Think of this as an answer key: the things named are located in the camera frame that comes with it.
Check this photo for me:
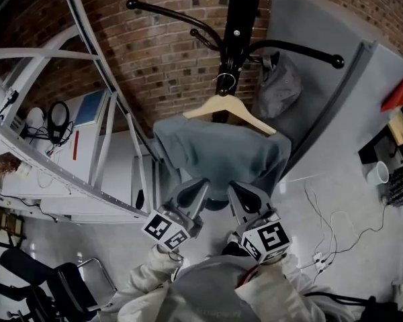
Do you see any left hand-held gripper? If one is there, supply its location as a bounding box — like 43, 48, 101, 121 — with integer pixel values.
140, 178, 211, 253

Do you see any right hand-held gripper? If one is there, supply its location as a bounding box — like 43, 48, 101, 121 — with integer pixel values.
226, 181, 292, 264

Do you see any grey-blue garment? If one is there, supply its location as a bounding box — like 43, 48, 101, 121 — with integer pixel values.
153, 114, 292, 201

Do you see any wooden clothes hanger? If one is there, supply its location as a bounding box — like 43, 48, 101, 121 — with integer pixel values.
182, 73, 277, 136

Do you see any person's left forearm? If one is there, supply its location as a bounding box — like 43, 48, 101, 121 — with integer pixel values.
127, 244, 185, 294

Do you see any person's right forearm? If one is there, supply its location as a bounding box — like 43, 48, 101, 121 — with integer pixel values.
234, 255, 326, 322

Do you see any white power strip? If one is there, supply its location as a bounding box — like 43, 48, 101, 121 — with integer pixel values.
312, 252, 333, 271

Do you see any person's torso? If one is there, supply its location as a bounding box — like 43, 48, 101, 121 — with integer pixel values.
102, 255, 355, 322

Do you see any light grey cloth bag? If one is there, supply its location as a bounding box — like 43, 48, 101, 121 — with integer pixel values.
257, 52, 303, 120

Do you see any white metal shelf rack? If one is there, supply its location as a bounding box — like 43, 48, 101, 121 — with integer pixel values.
0, 0, 162, 224

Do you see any grey metal cabinet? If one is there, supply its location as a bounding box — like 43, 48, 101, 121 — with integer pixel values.
251, 0, 403, 187

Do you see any blue and white board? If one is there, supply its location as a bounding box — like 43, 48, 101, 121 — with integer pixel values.
74, 91, 108, 127

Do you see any black metal-framed chair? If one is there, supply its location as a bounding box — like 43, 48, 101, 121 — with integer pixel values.
55, 256, 118, 311

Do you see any small wooden desk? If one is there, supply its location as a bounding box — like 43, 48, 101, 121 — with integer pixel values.
357, 111, 403, 166

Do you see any black coat rack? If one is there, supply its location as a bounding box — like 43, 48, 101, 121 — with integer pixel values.
126, 0, 345, 123

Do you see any white round device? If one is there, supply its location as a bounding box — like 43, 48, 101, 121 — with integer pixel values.
26, 107, 46, 130

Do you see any red paper ornament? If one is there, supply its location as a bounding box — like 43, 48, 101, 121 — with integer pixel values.
381, 74, 403, 113

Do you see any wooden crate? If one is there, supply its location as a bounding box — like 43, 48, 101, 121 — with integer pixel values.
0, 206, 24, 237

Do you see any dried brown plant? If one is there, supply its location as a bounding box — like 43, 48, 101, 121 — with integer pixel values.
0, 156, 21, 178

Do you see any thin grey floor cable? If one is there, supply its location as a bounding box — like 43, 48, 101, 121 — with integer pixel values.
304, 182, 339, 258

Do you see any black floor cable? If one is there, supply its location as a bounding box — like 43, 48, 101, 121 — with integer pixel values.
304, 292, 390, 315

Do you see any white floor cable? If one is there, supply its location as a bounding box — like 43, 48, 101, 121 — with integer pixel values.
322, 182, 390, 274

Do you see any black ring lamp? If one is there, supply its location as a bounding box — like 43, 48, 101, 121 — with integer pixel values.
47, 101, 71, 144

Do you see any black tangled cable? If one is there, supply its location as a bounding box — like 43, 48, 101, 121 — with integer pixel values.
22, 122, 75, 148

